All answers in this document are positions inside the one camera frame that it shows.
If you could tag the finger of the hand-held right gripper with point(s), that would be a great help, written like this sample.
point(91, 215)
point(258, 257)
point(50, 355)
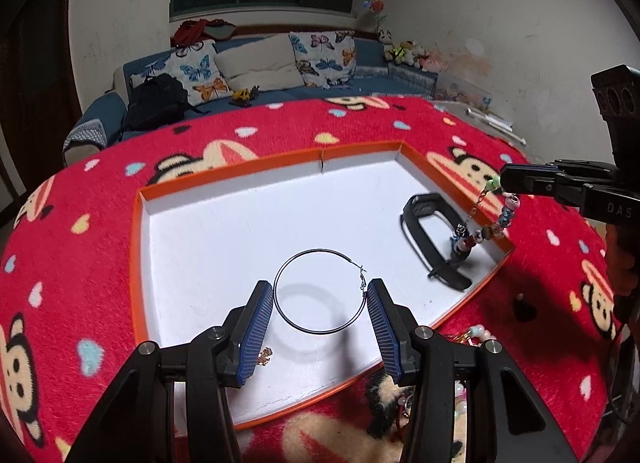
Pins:
point(590, 170)
point(535, 182)

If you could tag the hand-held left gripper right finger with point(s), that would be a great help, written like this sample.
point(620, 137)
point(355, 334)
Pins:
point(382, 333)

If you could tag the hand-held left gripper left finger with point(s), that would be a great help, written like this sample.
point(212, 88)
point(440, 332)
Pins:
point(257, 328)

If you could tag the large thin hoop earring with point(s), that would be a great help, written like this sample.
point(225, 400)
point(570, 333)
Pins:
point(360, 281)

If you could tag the orange shallow tray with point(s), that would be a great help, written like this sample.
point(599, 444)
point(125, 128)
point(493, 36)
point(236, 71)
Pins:
point(225, 243)

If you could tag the small gold charm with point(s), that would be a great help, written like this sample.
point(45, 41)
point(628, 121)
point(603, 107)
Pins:
point(265, 356)

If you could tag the white plastic strips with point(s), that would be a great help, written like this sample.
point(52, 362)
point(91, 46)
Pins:
point(495, 120)

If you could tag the black smartwatch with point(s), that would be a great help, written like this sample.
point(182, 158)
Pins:
point(422, 202)

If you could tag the clear plastic storage box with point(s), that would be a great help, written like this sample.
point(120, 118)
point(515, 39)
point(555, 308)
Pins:
point(460, 90)

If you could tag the pink plush toy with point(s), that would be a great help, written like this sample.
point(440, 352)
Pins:
point(432, 63)

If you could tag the plush toys group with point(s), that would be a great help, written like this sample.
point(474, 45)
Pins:
point(400, 50)

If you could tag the red monkey printed blanket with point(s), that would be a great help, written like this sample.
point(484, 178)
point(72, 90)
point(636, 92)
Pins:
point(75, 268)

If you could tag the panda plush toy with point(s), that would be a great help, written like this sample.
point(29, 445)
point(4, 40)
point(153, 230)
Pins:
point(383, 35)

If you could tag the yellow toy excavator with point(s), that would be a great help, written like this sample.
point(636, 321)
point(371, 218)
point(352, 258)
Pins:
point(243, 95)

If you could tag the blue sofa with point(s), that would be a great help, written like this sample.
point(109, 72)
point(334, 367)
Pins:
point(280, 95)

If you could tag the colourful pinwheel flower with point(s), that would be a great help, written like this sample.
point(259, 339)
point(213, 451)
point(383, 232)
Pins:
point(374, 3)

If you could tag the butterfly print pillow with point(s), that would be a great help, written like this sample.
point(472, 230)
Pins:
point(322, 58)
point(200, 70)

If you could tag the black backpack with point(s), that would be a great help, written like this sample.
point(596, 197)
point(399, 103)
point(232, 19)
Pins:
point(155, 103)

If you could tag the beige pillow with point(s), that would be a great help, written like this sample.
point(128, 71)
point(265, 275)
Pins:
point(260, 65)

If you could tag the red clothing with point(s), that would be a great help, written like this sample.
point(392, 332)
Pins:
point(192, 32)

